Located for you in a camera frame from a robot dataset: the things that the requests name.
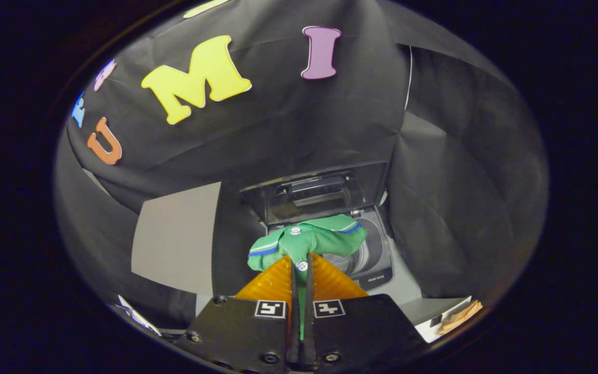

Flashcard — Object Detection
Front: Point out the green polo shirt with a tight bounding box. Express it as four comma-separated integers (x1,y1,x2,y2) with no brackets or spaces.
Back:
247,214,368,341

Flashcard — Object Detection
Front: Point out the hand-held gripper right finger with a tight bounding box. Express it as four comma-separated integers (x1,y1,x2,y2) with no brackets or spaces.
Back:
305,253,429,372

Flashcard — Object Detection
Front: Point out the white box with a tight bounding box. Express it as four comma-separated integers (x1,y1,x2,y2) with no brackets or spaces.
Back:
400,296,473,343

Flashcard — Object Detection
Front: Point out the beige cabinet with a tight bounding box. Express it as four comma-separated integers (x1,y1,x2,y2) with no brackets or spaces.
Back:
132,182,222,297

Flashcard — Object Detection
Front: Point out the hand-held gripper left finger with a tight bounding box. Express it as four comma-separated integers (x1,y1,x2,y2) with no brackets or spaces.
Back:
185,253,300,372

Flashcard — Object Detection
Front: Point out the grey washing machine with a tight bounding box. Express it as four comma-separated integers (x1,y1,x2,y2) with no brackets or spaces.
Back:
239,161,396,291

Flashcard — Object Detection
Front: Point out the black backdrop cloth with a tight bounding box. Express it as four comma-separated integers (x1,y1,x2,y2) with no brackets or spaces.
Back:
52,0,549,323

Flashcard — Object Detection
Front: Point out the tan orange object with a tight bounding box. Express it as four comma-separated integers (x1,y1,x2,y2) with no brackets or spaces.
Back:
438,300,483,334

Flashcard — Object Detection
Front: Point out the white printed paper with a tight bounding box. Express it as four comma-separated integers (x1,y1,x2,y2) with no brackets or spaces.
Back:
115,295,162,336

